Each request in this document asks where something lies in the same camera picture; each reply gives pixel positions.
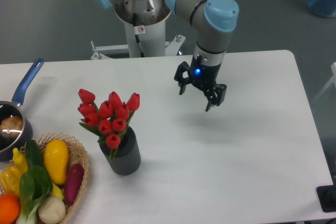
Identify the red tulip bouquet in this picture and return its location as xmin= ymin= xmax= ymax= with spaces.
xmin=78 ymin=89 xmax=140 ymax=161

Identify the black device at edge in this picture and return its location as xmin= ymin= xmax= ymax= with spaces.
xmin=316 ymin=185 xmax=335 ymax=212

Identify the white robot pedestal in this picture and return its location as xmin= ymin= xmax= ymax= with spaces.
xmin=90 ymin=16 xmax=186 ymax=60

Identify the dark grey ribbed vase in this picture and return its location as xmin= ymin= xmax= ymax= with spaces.
xmin=99 ymin=127 xmax=141 ymax=176

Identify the woven wicker basket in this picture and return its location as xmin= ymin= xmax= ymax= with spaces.
xmin=1 ymin=134 xmax=89 ymax=223

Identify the yellow squash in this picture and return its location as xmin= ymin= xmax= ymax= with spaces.
xmin=44 ymin=139 xmax=69 ymax=186

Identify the white garlic bulb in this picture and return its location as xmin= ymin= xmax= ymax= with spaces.
xmin=38 ymin=196 xmax=66 ymax=224

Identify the yellow lemon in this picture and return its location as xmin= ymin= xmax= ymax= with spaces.
xmin=50 ymin=183 xmax=64 ymax=200

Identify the white furniture frame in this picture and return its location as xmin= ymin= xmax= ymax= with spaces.
xmin=313 ymin=62 xmax=336 ymax=101

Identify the blue handled saucepan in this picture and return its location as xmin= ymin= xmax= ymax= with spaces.
xmin=1 ymin=58 xmax=44 ymax=161

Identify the small yellow gourd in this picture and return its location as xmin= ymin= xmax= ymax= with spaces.
xmin=13 ymin=148 xmax=28 ymax=173

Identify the green bok choy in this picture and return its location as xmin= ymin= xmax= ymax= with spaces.
xmin=16 ymin=165 xmax=52 ymax=223

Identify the yellow bell pepper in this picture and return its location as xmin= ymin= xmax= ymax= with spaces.
xmin=1 ymin=166 xmax=23 ymax=197

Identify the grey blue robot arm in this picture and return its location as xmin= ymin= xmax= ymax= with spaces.
xmin=94 ymin=0 xmax=239 ymax=108

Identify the purple eggplant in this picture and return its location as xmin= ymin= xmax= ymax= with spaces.
xmin=64 ymin=163 xmax=84 ymax=205

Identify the orange fruit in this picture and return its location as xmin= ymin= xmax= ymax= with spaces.
xmin=1 ymin=194 xmax=20 ymax=223

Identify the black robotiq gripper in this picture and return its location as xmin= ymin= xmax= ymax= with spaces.
xmin=174 ymin=56 xmax=227 ymax=112

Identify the dark green cucumber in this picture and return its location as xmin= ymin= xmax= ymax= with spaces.
xmin=25 ymin=139 xmax=44 ymax=168

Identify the brown bread roll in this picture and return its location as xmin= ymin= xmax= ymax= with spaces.
xmin=1 ymin=116 xmax=23 ymax=139

